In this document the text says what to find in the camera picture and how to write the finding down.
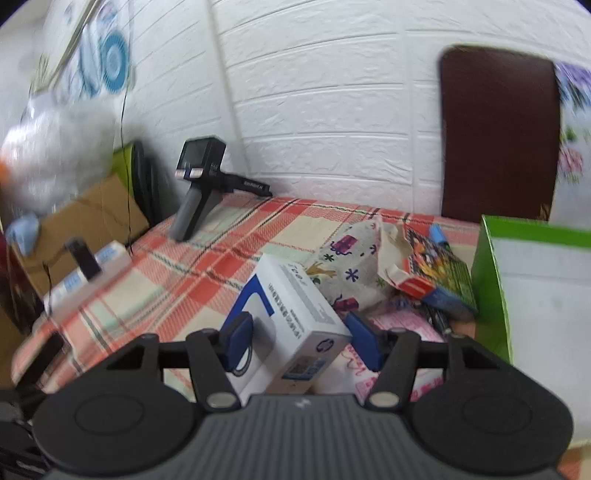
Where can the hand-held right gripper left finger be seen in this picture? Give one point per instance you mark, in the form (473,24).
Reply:
(238,339)

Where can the wall poster with blue circle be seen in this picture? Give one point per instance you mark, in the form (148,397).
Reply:
(111,60)

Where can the blue marker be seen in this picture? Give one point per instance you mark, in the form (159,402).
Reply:
(438,233)

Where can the floral curtain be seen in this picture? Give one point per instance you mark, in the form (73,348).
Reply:
(575,138)

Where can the white plastic bag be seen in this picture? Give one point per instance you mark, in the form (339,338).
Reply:
(55,147)

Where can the white box with blue print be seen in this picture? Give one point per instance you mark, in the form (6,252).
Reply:
(295,318)

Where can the brown cardboard box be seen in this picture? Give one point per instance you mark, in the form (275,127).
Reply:
(92,212)

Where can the black pen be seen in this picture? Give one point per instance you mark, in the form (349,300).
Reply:
(438,318)

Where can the plaid bed sheet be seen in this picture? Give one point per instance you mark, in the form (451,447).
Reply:
(207,267)

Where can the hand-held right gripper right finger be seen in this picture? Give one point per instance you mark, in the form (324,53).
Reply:
(364,341)

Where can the dark brown chair back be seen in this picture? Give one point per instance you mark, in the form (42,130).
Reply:
(498,138)

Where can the white power strip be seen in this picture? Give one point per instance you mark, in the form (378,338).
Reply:
(108,261)

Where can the pink printed paper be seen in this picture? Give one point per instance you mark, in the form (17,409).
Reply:
(401,314)

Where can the black clip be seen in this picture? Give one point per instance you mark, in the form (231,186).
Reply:
(85,258)

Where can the green cardboard box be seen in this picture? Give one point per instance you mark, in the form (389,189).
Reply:
(489,277)

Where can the green board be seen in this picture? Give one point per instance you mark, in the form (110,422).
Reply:
(122,166)

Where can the patterned cloth pouch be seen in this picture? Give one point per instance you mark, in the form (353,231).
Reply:
(355,258)

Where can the black flat object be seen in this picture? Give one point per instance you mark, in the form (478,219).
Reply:
(41,362)

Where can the light blue cloth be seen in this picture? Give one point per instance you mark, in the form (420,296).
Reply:
(25,233)

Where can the black round frame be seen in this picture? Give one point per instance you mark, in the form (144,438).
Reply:
(145,184)

